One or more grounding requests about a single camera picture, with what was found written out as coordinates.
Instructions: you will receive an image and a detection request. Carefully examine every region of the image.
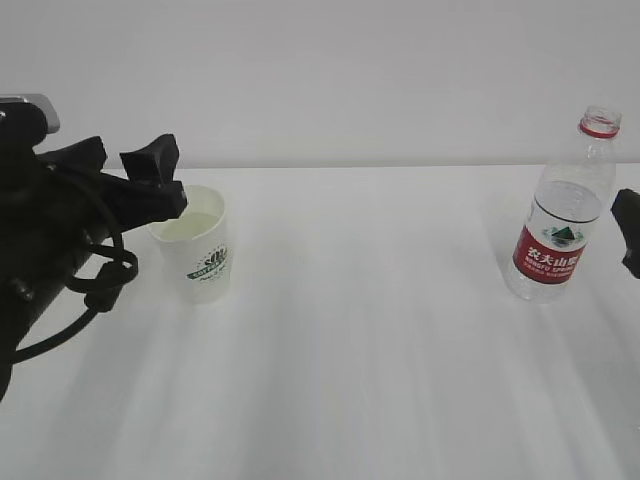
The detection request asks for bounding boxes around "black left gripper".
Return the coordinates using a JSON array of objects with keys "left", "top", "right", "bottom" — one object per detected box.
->
[{"left": 0, "top": 107, "right": 190, "bottom": 351}]

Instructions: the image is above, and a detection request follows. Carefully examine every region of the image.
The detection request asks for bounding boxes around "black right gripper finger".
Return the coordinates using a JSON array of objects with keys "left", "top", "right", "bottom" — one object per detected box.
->
[
  {"left": 621, "top": 246, "right": 640, "bottom": 279},
  {"left": 611, "top": 188, "right": 639, "bottom": 250}
]

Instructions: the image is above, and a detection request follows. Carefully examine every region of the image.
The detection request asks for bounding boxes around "clear water bottle red label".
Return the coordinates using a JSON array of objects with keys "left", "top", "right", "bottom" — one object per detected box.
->
[{"left": 505, "top": 106, "right": 622, "bottom": 303}]

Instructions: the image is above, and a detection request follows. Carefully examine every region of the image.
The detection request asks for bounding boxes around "white paper cup green logo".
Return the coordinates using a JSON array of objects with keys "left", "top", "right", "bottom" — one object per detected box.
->
[{"left": 149, "top": 185, "right": 232, "bottom": 303}]

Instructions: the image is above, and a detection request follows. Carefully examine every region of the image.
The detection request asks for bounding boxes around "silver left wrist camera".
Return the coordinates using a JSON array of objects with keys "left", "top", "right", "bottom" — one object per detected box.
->
[{"left": 1, "top": 93, "right": 61, "bottom": 135}]

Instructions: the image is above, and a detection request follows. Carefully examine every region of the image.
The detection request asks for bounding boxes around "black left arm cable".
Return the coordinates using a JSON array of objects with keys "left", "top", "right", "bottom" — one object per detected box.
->
[{"left": 9, "top": 164, "right": 140, "bottom": 364}]

